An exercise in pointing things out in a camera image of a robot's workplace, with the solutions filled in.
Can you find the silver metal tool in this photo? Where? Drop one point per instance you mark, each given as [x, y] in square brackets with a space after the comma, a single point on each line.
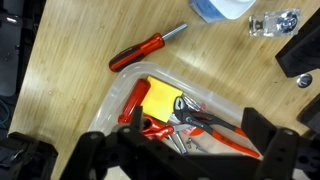
[178, 143]

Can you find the white bottle with blue label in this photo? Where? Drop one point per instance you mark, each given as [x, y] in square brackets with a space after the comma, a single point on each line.
[220, 8]

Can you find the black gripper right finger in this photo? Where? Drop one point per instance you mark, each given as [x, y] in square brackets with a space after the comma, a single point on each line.
[286, 153]

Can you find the black power adapter box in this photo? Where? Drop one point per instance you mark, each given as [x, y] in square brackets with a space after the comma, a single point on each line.
[311, 113]

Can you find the small silver round disc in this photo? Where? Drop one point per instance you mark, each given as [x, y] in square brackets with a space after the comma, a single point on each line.
[304, 80]

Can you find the clear plastic container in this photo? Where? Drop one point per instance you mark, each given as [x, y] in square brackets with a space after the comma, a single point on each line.
[116, 96]

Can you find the black hex key stand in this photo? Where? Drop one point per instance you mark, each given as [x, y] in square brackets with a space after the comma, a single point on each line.
[300, 50]

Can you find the red black screwdriver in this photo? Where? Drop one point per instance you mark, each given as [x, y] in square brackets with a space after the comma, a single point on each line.
[140, 53]

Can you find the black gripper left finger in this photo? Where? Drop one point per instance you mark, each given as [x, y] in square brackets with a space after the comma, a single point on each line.
[110, 153]

